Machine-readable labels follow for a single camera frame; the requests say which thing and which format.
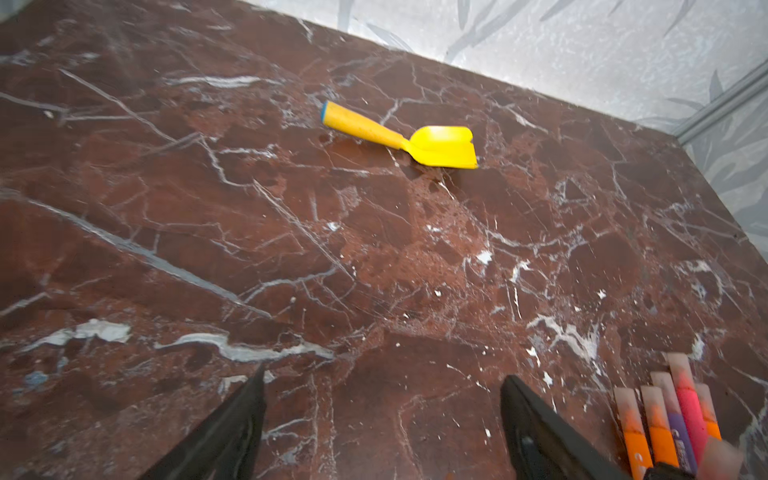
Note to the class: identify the pink highlighter pen group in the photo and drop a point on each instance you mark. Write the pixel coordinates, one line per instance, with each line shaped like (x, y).
(720, 461)

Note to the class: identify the orange highlighter pen group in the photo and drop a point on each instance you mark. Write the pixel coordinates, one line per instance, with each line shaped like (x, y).
(637, 447)

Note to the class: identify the purple highlighter pen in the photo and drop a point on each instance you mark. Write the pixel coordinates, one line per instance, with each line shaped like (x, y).
(684, 448)

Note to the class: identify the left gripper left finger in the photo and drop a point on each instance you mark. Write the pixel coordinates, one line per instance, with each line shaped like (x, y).
(225, 444)

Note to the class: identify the yellow toy shovel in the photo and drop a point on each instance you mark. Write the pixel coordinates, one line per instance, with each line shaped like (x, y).
(432, 146)

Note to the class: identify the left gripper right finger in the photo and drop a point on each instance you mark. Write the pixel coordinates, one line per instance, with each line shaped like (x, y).
(541, 445)

